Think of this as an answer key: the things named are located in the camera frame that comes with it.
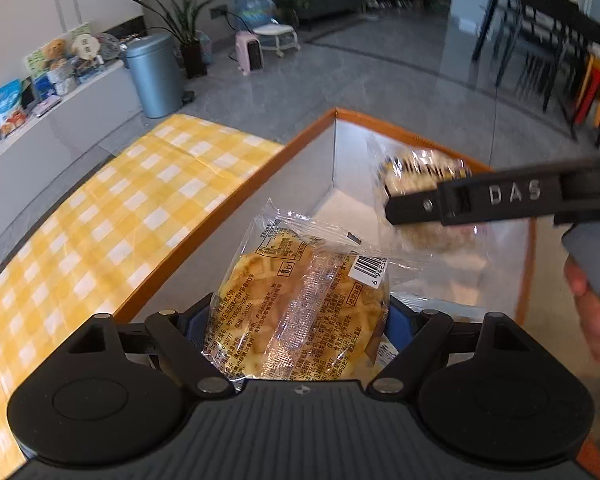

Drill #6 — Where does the white flat box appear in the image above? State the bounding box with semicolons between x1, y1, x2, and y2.
27;95;62;118

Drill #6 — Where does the blue metal trash bin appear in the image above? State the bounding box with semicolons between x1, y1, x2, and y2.
124;32;183;119

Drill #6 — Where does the dark label snack packet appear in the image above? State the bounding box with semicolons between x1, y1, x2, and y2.
367;135;488;256

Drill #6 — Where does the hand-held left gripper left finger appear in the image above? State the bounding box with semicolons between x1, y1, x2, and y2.
55;296;235;396

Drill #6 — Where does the white marble tv console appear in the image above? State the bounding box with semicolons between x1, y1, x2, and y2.
0;57;146;181

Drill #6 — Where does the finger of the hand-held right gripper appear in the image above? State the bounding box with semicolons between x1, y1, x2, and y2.
384;187;445;227

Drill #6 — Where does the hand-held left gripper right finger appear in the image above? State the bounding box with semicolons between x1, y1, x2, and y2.
367;302;546;394

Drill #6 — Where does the green landscape painting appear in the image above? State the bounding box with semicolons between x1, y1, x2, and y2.
24;22;93;76

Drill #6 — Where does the blue snack bag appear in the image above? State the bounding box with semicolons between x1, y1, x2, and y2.
0;80;28;138

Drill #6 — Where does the orange cardboard box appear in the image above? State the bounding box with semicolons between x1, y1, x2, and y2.
114;106;538;381

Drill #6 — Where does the black dining chair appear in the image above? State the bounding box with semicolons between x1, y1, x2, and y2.
515;50;561;107

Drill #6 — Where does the black dining table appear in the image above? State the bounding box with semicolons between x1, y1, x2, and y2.
472;0;600;113

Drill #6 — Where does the round paper fan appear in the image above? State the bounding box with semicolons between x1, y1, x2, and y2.
70;34;101;61

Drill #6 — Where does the pink white space heater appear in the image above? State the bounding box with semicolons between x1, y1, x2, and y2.
235;31;264;77

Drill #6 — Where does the yellow checked tablecloth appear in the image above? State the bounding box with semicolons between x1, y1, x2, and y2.
0;114;286;480

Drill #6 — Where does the waffle packet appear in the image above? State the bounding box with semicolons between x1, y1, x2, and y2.
200;199;428;393

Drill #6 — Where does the white rolling stool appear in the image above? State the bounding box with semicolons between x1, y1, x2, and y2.
254;22;301;58

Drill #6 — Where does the decorated plate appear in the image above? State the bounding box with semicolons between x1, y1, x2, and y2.
97;32;126;58

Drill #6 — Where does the potted long-leaf plant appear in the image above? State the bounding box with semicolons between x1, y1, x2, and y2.
125;0;216;79

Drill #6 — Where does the orange red cloth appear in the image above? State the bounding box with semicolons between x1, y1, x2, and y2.
575;440;600;480

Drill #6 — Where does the blue water jug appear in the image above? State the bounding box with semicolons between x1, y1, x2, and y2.
235;0;277;28

